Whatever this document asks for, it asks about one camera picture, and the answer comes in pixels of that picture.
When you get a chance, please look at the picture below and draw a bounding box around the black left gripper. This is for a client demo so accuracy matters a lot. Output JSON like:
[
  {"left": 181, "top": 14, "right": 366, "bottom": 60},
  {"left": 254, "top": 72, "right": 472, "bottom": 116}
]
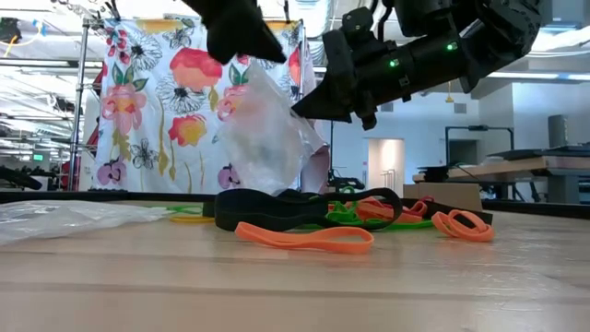
[{"left": 182, "top": 0, "right": 289, "bottom": 65}]

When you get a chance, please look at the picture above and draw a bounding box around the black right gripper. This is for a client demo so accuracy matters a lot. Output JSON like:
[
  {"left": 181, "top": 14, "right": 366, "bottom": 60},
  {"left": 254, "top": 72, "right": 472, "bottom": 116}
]
[{"left": 290, "top": 27, "right": 414, "bottom": 133}]

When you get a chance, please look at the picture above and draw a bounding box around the clear plastic zip bag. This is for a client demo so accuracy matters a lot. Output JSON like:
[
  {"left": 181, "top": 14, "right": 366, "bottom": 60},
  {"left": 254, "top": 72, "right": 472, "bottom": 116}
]
[
  {"left": 218, "top": 59, "right": 332, "bottom": 196},
  {"left": 0, "top": 199, "right": 175, "bottom": 246}
]

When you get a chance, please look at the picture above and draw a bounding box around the green rubber band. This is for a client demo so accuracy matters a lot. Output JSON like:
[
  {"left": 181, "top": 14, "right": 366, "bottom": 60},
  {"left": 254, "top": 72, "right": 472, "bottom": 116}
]
[
  {"left": 165, "top": 205, "right": 205, "bottom": 216},
  {"left": 294, "top": 219, "right": 435, "bottom": 232},
  {"left": 324, "top": 186, "right": 370, "bottom": 227}
]

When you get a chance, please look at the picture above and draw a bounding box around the long orange rubber band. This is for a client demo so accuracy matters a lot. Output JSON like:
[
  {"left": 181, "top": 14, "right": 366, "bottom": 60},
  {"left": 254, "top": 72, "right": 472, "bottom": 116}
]
[{"left": 234, "top": 220, "right": 375, "bottom": 255}]

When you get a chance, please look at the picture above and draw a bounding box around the yellow rubber band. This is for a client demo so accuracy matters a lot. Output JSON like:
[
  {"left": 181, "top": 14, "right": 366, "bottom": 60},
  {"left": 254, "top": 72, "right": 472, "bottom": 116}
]
[{"left": 168, "top": 214, "right": 217, "bottom": 225}]

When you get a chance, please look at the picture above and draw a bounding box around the small looped orange rubber band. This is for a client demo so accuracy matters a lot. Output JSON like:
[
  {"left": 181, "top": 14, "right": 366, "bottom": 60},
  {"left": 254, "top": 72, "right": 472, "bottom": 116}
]
[{"left": 431, "top": 208, "right": 496, "bottom": 243}]

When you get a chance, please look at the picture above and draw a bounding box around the pale pink cloth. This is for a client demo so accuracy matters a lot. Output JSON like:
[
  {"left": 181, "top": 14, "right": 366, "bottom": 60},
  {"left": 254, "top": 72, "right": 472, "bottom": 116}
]
[{"left": 299, "top": 59, "right": 331, "bottom": 194}]

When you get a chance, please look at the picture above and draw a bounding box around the black tripod stand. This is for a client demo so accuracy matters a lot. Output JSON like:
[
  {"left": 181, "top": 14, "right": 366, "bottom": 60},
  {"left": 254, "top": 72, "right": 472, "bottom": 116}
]
[{"left": 325, "top": 118, "right": 366, "bottom": 193}]

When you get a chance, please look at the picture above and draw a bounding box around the white door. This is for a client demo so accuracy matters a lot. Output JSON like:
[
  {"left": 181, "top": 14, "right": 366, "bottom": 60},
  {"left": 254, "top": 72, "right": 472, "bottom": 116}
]
[{"left": 367, "top": 136, "right": 407, "bottom": 198}]

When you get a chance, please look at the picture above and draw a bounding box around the white floral cloth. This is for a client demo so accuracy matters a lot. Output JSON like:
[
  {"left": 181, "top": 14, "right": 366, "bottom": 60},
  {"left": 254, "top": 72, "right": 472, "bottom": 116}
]
[{"left": 93, "top": 17, "right": 331, "bottom": 195}]

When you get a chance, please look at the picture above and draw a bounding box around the black device on table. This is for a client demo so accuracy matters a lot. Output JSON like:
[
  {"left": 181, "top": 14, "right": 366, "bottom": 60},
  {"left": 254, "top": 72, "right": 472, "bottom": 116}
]
[{"left": 417, "top": 164, "right": 451, "bottom": 184}]

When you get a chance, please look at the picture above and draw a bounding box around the brown cardboard box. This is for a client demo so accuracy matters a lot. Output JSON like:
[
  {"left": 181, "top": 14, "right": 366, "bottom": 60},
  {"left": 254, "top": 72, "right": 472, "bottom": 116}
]
[{"left": 403, "top": 182, "right": 483, "bottom": 212}]

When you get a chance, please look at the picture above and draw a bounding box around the wooden background table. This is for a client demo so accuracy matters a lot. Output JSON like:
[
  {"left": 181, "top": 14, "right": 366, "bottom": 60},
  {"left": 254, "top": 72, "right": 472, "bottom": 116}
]
[{"left": 411, "top": 154, "right": 590, "bottom": 205}]

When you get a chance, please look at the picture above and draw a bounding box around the long ceiling light strip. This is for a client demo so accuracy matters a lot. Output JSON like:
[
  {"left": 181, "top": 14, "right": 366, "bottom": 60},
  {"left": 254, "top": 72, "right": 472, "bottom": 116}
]
[{"left": 486, "top": 69, "right": 590, "bottom": 82}]

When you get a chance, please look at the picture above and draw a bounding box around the black flat tray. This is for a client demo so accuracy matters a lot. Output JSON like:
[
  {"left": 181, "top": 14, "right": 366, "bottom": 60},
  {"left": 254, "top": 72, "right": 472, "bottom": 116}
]
[{"left": 487, "top": 144, "right": 590, "bottom": 161}]

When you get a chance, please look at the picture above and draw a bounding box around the black ceiling device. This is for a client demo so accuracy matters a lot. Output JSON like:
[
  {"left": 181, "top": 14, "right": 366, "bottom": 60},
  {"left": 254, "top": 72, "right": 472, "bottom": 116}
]
[{"left": 0, "top": 17, "right": 23, "bottom": 44}]

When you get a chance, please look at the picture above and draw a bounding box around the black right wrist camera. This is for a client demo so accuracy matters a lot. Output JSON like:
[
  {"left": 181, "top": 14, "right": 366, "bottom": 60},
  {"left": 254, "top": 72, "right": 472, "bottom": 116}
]
[{"left": 341, "top": 6, "right": 376, "bottom": 36}]

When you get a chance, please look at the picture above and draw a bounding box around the black monitor stand frame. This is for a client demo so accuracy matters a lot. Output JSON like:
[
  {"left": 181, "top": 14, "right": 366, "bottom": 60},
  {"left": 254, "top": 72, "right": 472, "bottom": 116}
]
[{"left": 443, "top": 124, "right": 516, "bottom": 165}]

